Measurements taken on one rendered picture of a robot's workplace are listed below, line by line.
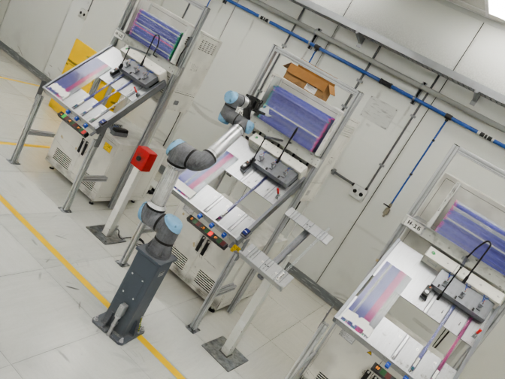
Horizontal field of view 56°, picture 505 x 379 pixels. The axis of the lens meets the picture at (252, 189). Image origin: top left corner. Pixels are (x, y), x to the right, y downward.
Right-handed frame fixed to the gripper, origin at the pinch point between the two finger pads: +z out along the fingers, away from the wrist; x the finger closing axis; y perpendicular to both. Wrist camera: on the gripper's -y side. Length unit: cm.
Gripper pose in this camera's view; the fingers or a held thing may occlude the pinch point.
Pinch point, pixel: (262, 112)
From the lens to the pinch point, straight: 306.4
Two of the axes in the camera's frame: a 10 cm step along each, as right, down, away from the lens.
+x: -6.8, -4.6, 5.7
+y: 4.2, -8.8, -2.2
